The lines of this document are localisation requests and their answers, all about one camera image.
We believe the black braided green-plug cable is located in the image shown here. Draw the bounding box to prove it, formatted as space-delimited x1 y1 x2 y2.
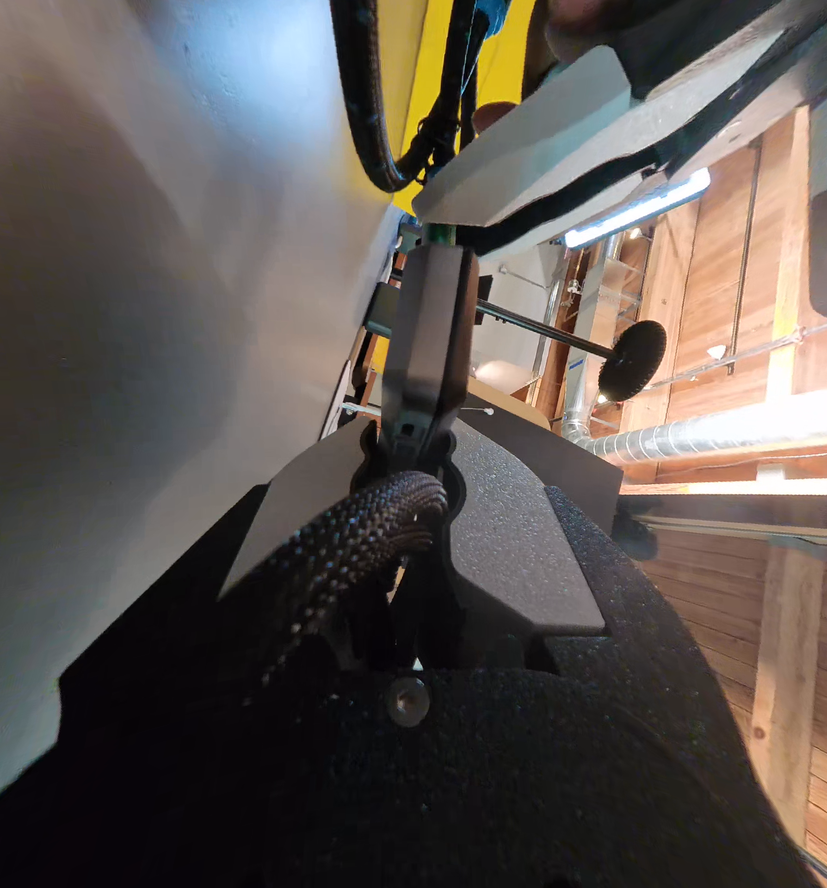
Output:
330 0 513 248

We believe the black HDMI switch with cable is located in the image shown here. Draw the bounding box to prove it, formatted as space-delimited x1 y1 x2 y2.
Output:
212 243 481 695

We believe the yellow plastic bin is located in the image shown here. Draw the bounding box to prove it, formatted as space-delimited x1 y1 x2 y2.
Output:
375 0 546 216

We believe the silver air duct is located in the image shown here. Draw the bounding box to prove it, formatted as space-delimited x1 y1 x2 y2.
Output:
562 385 827 466

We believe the person's left hand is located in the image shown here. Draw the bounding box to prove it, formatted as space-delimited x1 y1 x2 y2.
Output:
523 0 631 67

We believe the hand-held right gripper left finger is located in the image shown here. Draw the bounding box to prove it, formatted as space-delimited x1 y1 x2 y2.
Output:
219 422 387 601

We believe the black pole with round top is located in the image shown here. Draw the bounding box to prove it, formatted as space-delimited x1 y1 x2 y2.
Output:
476 298 667 403

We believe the light panel on stand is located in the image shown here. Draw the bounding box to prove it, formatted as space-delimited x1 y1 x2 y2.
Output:
562 166 713 251

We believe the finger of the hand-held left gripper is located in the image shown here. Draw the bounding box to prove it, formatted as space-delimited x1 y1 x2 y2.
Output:
469 168 673 262
412 45 649 228

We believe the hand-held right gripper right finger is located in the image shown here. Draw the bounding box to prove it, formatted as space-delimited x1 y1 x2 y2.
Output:
444 418 607 637

